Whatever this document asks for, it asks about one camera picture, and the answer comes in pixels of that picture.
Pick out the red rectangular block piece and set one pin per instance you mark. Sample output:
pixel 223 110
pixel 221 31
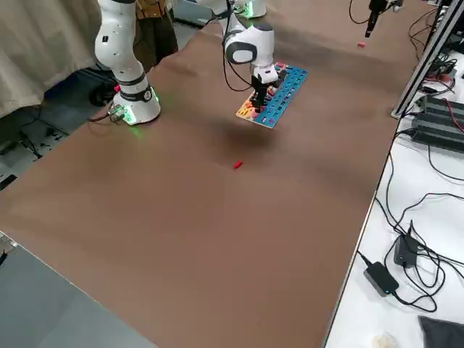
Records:
pixel 238 165

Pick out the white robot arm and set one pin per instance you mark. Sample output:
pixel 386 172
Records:
pixel 119 54

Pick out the grey cloth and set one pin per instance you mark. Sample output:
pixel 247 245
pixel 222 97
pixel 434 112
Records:
pixel 446 333

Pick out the beige curtain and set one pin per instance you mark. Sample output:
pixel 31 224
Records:
pixel 43 47

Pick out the black finned power supply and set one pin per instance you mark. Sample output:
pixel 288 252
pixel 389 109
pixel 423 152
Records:
pixel 435 134
pixel 438 107

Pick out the small white object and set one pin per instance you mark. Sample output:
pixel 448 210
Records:
pixel 384 341

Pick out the aluminium post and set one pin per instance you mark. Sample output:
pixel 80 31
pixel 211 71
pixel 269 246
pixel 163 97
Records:
pixel 421 69

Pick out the blue toy puzzle board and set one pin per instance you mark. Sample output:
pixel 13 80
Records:
pixel 290 87

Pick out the black power adapter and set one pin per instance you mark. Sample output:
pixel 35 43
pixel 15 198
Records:
pixel 404 253
pixel 380 279

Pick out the person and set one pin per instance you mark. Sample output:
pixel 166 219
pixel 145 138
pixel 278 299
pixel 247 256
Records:
pixel 156 32

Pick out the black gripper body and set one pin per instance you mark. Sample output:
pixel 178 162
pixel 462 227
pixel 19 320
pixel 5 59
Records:
pixel 266 87
pixel 377 4

